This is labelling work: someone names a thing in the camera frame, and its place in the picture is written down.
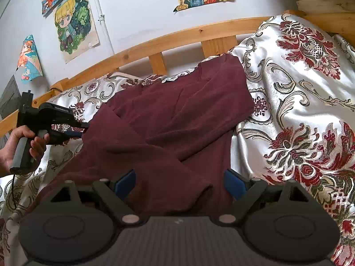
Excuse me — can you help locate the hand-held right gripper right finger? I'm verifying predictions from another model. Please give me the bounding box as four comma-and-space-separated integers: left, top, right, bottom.
217, 168, 309, 225

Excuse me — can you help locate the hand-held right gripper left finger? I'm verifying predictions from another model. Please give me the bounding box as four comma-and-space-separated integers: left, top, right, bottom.
50, 169, 140, 225

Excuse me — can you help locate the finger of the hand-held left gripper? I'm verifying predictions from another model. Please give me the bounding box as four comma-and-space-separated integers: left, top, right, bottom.
67, 116, 90, 129
48, 131, 84, 146

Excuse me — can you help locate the maroon garment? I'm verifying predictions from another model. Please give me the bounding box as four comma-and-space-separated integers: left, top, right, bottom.
24, 54, 256, 223

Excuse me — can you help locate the person's left hand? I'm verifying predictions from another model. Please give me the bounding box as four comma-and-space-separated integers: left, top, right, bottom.
0, 125, 50, 173

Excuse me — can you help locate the grey door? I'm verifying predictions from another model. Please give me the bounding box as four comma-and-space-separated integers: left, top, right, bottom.
0, 75, 22, 120

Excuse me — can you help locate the floral satin blanket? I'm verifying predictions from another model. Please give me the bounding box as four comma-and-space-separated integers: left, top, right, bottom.
0, 13, 355, 266

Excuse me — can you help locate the wooden board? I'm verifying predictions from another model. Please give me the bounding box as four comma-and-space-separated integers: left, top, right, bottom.
296, 0, 355, 15

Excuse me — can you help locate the small curled figure wall poster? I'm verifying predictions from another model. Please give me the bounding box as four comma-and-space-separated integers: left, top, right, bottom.
16, 34, 44, 82

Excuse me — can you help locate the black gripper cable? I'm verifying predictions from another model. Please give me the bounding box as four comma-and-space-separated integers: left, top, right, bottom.
8, 172, 23, 223

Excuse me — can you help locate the blond figure wall poster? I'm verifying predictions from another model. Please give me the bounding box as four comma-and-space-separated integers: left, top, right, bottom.
54, 0, 100, 65

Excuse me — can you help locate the white wall pipe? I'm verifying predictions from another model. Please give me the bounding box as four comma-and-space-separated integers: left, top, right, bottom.
89, 0, 116, 56

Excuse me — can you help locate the wooden bed frame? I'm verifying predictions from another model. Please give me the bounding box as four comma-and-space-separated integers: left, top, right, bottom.
0, 10, 355, 145

